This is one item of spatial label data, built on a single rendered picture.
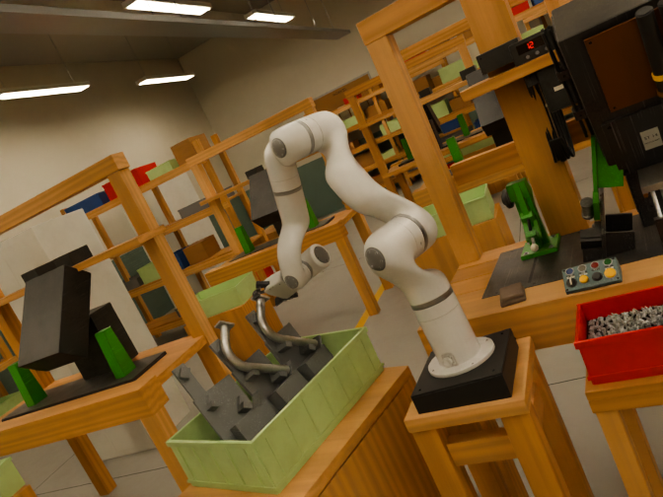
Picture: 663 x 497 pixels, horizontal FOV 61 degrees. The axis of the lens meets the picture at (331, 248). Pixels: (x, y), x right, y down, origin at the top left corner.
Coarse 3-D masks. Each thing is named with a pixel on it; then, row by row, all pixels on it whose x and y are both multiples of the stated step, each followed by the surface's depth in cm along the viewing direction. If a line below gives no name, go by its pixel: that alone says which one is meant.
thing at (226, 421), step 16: (176, 368) 179; (192, 384) 179; (224, 384) 184; (224, 400) 181; (208, 416) 176; (224, 416) 178; (240, 416) 180; (256, 416) 177; (272, 416) 179; (224, 432) 176; (240, 432) 173; (256, 432) 174
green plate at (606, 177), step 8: (592, 136) 167; (592, 144) 167; (592, 152) 168; (600, 152) 168; (592, 160) 169; (600, 160) 169; (592, 168) 170; (600, 168) 170; (608, 168) 169; (616, 168) 168; (600, 176) 171; (608, 176) 170; (616, 176) 169; (600, 184) 171; (608, 184) 171; (616, 184) 170
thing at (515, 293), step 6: (504, 288) 181; (510, 288) 179; (516, 288) 177; (522, 288) 175; (504, 294) 176; (510, 294) 174; (516, 294) 173; (522, 294) 173; (504, 300) 174; (510, 300) 174; (516, 300) 173; (522, 300) 172; (504, 306) 174
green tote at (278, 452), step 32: (352, 352) 187; (320, 384) 173; (352, 384) 184; (288, 416) 161; (320, 416) 170; (192, 448) 168; (224, 448) 158; (256, 448) 151; (288, 448) 159; (192, 480) 177; (224, 480) 166; (256, 480) 156; (288, 480) 156
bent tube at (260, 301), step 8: (264, 296) 200; (264, 304) 200; (264, 312) 198; (264, 320) 195; (264, 328) 194; (272, 336) 195; (280, 336) 196; (288, 336) 199; (296, 344) 201; (304, 344) 203
